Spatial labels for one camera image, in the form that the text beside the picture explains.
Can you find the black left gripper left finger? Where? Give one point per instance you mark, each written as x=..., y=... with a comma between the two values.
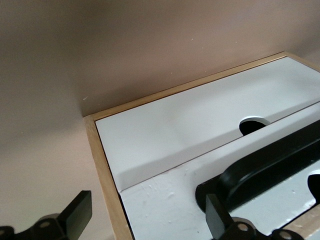
x=77, y=212

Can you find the light wooden drawer cabinet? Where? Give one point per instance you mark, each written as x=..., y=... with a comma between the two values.
x=108, y=187

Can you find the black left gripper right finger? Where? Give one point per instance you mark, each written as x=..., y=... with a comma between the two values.
x=216, y=215

